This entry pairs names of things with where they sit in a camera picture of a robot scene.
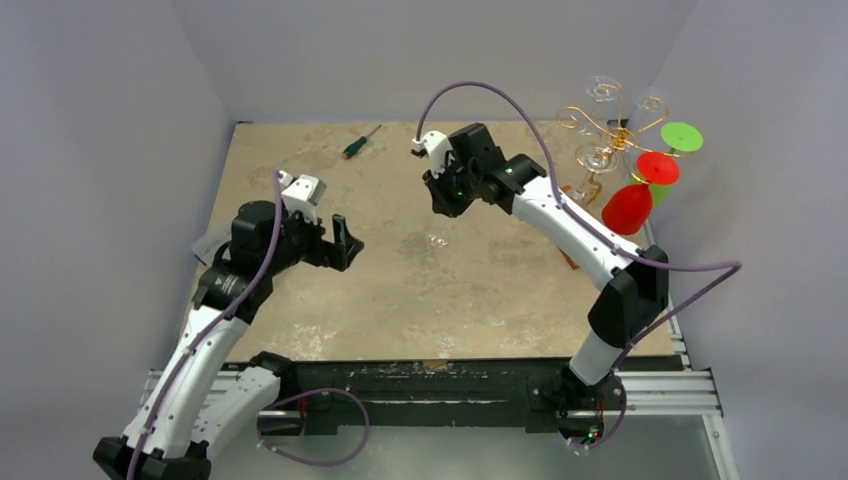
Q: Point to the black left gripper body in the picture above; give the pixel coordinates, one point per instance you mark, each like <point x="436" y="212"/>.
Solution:
<point x="301" y="240"/>

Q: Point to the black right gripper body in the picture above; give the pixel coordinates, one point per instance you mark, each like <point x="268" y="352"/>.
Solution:
<point x="442" y="192"/>

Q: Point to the clear tall flute glass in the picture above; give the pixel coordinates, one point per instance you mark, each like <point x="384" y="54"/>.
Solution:
<point x="439" y="231"/>

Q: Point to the wooden rack base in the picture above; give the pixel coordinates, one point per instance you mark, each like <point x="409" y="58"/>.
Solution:
<point x="574" y="195"/>

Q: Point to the gold wire glass rack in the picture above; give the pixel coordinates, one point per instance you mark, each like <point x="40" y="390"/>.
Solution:
<point x="619" y="137"/>

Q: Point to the red plastic goblet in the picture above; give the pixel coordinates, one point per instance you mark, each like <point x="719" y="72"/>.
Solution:
<point x="629" y="208"/>

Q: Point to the clear round wine glass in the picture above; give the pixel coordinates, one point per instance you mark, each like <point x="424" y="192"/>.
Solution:
<point x="606" y="103"/>

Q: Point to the green plastic goblet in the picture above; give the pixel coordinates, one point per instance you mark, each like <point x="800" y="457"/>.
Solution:
<point x="681" y="138"/>

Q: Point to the clear champagne flute with label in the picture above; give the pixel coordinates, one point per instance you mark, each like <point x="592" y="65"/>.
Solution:
<point x="597" y="160"/>

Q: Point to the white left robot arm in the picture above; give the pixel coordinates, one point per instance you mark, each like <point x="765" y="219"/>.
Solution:
<point x="178" y="433"/>

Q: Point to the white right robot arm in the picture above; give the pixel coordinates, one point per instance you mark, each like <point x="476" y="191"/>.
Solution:
<point x="633" y="291"/>

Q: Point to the clear plastic screw box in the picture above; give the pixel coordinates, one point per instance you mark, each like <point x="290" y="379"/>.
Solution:
<point x="205" y="248"/>

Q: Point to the small dark object behind goblet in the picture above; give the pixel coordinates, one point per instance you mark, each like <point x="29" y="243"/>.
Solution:
<point x="353" y="148"/>

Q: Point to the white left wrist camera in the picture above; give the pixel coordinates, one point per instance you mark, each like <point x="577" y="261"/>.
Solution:
<point x="301" y="194"/>

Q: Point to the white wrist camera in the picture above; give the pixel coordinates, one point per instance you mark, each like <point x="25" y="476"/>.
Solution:
<point x="301" y="194"/>
<point x="435" y="146"/>

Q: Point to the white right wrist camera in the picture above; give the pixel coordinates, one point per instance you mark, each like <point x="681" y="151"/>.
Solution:
<point x="435" y="146"/>

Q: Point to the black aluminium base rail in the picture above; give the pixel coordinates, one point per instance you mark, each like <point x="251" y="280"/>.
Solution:
<point x="318" y="397"/>

